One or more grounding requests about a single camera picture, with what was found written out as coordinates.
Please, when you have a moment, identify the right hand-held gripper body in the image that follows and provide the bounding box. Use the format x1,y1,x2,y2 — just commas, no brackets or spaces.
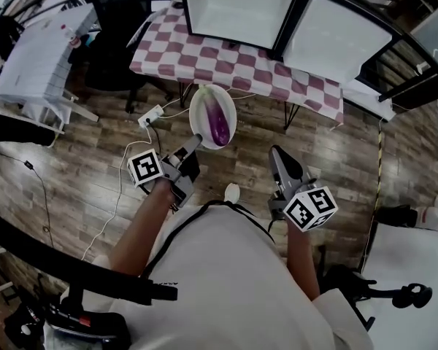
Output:
268,175,339,233

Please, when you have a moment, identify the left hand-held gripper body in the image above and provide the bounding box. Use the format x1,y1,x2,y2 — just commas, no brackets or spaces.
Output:
126,147,201,209

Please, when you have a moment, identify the white oval plate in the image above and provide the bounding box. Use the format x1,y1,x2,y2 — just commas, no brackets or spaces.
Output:
188,83,237,150

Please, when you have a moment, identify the purple eggplant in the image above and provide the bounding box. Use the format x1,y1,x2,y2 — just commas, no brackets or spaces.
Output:
197,85,231,147

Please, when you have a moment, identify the person's left forearm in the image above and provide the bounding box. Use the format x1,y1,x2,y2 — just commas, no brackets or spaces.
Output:
109,180,172,279

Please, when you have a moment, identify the person's right forearm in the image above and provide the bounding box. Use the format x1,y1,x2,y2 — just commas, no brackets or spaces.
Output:
286,227,321,302

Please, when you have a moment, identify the person's right white shoe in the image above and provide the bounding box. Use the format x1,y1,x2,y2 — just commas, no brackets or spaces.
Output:
224,182,241,203

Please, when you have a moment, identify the white power strip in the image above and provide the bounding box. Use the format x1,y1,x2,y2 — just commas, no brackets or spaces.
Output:
137,104,165,128

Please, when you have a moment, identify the black wheeled chair base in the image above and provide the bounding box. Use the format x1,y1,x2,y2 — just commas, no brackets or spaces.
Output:
315,244,434,333

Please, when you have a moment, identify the table with pink checkered cloth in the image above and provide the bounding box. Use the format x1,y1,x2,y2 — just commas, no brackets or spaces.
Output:
126,4,346,133

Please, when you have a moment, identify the black bag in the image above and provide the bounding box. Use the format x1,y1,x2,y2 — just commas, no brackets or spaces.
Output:
377,204,419,228

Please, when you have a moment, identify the white shelf board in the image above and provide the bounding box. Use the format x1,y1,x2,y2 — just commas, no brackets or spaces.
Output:
341,78,395,122

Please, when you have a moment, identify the person's white shirt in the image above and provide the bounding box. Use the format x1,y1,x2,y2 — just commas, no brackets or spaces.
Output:
58,199,373,350

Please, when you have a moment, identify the large white sheet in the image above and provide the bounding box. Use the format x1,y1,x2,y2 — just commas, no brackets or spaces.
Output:
361,220,438,350

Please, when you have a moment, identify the black metal rack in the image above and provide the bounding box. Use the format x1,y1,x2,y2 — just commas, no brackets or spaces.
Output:
306,0,438,112

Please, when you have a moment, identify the black mesh office chair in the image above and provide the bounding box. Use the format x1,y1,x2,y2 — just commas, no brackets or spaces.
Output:
74,0,158,114

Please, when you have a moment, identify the table with white grid cloth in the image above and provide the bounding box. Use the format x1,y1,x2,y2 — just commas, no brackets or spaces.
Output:
0,2,100,125

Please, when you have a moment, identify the black chest-mounted device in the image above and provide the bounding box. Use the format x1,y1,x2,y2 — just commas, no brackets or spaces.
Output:
39,286,132,350

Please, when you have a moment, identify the black side chair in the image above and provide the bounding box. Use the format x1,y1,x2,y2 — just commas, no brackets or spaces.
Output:
0,15,26,53

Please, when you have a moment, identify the white power strip cable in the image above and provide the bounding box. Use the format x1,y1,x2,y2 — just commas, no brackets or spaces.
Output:
80,125,162,261

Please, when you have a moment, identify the long white cable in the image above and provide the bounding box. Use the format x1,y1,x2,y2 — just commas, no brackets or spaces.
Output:
162,93,258,120

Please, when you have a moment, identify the thin black floor cable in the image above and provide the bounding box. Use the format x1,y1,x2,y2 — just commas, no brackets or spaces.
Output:
0,147,56,249

